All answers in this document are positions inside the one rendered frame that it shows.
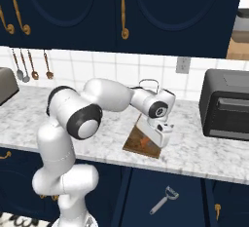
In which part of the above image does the wooden shelf with grey bowl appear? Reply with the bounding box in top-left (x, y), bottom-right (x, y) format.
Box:
top-left (226, 7), bottom-right (249, 60)

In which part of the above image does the orange-brown food item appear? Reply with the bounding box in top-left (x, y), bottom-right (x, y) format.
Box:
top-left (139, 133), bottom-right (153, 147)

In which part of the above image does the grey toaster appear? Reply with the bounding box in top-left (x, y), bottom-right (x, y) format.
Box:
top-left (0, 66), bottom-right (20, 107)

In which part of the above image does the hanging brown fork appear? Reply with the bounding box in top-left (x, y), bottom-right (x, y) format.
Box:
top-left (43, 49), bottom-right (54, 81)

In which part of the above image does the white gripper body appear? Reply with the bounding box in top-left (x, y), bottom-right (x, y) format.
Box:
top-left (135, 115), bottom-right (172, 149)

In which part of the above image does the hanging grey spoon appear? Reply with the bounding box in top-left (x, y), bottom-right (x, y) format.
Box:
top-left (11, 48), bottom-right (24, 82)

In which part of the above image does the hanging grey ladle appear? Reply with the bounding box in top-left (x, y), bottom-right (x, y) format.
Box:
top-left (19, 48), bottom-right (31, 84)

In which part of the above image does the black toaster oven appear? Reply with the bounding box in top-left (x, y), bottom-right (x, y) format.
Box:
top-left (197, 68), bottom-right (249, 142)

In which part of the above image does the brass lower cupboard handle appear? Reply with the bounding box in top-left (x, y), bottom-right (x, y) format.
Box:
top-left (214, 203), bottom-right (223, 222)
top-left (0, 150), bottom-right (13, 161)
top-left (39, 194), bottom-right (60, 203)

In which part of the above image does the dark blue open drawer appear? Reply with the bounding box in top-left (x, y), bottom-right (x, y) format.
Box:
top-left (119, 167), bottom-right (208, 227)

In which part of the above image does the brass cupboard handle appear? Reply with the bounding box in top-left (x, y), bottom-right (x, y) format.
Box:
top-left (0, 150), bottom-right (13, 161)
top-left (214, 203), bottom-right (223, 222)
top-left (10, 0), bottom-right (32, 37)
top-left (39, 194), bottom-right (60, 203)
top-left (0, 0), bottom-right (16, 36)
top-left (120, 0), bottom-right (130, 41)

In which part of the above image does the brown wooden cutting board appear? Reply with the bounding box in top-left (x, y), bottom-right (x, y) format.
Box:
top-left (122, 113), bottom-right (162, 160)

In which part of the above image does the dark blue lower cupboard door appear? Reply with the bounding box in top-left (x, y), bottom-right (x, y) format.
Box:
top-left (0, 146), bottom-right (125, 227)
top-left (203, 177), bottom-right (249, 227)

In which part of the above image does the grey peeler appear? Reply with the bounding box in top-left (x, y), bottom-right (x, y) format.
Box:
top-left (149, 185), bottom-right (180, 216)

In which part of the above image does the grey wall socket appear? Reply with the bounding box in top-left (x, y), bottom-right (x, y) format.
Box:
top-left (175, 56), bottom-right (192, 75)

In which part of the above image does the hanging brown spoon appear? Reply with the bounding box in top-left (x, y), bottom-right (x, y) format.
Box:
top-left (26, 49), bottom-right (40, 82)

